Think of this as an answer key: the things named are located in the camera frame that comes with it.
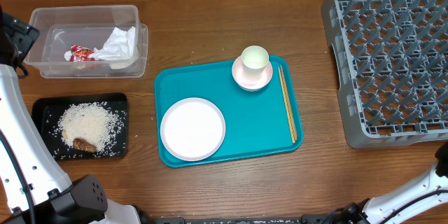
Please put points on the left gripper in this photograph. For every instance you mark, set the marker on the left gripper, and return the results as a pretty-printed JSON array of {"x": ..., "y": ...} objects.
[{"x": 23, "y": 35}]

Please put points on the small white napkin piece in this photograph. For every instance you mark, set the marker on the small white napkin piece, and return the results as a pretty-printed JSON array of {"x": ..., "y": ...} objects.
[{"x": 67, "y": 56}]

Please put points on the red snack wrapper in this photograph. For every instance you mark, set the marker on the red snack wrapper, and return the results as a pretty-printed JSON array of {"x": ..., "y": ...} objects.
[{"x": 79, "y": 53}]

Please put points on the white rice pile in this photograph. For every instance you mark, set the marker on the white rice pile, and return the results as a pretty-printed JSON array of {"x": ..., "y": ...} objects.
[{"x": 87, "y": 124}]

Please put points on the brown food piece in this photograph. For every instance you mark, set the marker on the brown food piece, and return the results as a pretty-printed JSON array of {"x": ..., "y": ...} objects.
[{"x": 83, "y": 145}]

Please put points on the white round plate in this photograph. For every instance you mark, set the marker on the white round plate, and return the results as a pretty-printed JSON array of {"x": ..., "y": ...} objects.
[{"x": 192, "y": 129}]

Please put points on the white cup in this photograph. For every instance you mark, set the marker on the white cup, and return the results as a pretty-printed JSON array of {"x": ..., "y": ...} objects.
[{"x": 254, "y": 59}]

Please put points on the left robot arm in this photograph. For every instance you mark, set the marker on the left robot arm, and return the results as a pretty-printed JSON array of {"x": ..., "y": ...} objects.
[{"x": 37, "y": 188}]

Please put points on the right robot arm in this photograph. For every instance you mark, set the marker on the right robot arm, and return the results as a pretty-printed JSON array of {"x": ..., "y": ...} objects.
[{"x": 418, "y": 195}]

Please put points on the grey dishwasher rack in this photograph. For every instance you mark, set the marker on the grey dishwasher rack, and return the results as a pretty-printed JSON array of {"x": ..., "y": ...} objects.
[{"x": 391, "y": 58}]

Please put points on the clear plastic bin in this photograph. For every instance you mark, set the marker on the clear plastic bin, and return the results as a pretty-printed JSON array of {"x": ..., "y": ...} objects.
[{"x": 90, "y": 27}]

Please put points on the black plastic tray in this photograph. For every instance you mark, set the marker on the black plastic tray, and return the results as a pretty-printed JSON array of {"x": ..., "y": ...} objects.
[{"x": 42, "y": 112}]

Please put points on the teal serving tray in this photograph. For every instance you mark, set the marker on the teal serving tray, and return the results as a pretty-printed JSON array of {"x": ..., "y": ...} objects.
[{"x": 259, "y": 123}]

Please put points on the wooden chopstick right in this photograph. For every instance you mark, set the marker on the wooden chopstick right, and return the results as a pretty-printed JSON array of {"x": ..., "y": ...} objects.
[{"x": 290, "y": 103}]

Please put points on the wooden chopstick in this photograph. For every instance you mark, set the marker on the wooden chopstick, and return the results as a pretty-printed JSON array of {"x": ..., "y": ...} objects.
[
  {"x": 290, "y": 103},
  {"x": 287, "y": 105}
]

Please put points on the wooden chopstick left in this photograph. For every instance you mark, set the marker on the wooden chopstick left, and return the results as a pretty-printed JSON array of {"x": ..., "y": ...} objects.
[{"x": 287, "y": 105}]

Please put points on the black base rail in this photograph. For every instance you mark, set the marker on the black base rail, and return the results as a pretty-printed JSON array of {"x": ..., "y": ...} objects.
[{"x": 305, "y": 219}]

